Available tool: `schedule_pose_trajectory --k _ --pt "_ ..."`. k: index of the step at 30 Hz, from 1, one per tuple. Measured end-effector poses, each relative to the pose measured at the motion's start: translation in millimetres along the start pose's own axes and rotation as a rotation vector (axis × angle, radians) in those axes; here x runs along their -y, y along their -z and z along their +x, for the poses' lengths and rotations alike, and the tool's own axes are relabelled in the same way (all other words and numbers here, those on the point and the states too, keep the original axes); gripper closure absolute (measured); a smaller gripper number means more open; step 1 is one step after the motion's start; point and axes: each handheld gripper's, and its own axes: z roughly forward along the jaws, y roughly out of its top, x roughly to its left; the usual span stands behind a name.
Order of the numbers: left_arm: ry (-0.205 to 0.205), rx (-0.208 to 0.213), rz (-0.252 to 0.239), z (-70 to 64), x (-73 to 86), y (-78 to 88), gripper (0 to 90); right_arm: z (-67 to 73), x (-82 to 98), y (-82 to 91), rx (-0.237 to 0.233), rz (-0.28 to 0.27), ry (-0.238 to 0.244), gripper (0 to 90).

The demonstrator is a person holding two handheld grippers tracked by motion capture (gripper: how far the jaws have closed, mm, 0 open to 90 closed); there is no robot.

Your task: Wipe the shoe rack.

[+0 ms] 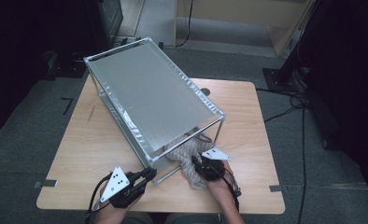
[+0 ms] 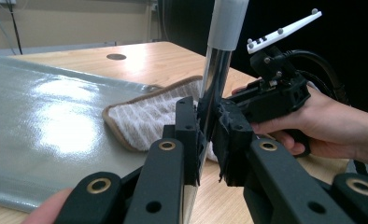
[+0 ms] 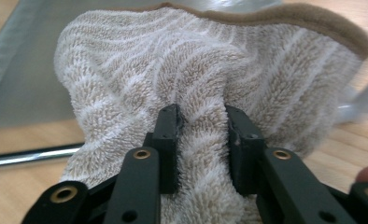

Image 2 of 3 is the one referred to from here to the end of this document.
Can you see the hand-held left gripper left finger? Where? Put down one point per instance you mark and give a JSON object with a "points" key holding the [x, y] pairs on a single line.
{"points": [[163, 180]]}

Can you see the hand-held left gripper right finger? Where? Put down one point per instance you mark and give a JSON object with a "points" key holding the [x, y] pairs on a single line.
{"points": [[266, 180]]}

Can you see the striped beige cloth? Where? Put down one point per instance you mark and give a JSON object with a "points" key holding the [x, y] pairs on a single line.
{"points": [[144, 118]]}

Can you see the silver metal two-tier rack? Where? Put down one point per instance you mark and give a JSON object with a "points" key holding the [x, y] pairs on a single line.
{"points": [[48, 124]]}

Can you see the round dark table grommet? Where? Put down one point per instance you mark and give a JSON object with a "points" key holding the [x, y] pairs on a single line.
{"points": [[116, 56]]}

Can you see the beige wooden partition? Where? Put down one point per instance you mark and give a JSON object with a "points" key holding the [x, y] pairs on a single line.
{"points": [[79, 25]]}

